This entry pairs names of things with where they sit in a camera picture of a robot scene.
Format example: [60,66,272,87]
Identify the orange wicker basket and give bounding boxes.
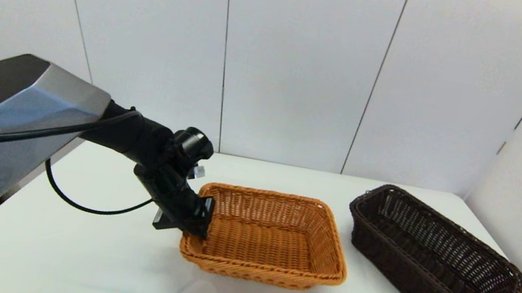
[175,177,359,293]

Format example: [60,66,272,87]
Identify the dark brown wicker basket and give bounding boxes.
[335,178,522,293]

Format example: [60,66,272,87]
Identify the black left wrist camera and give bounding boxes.
[166,124,218,181]

